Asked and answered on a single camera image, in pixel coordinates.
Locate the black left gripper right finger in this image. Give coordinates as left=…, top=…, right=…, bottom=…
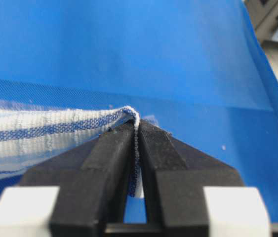
left=138, top=120, right=243, bottom=237

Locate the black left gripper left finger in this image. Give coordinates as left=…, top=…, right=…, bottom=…
left=18, top=120, right=134, bottom=237

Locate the white blue striped towel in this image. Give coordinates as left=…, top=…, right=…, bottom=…
left=0, top=106, right=144, bottom=198

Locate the blue table cloth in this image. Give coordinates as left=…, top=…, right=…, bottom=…
left=0, top=0, right=278, bottom=223

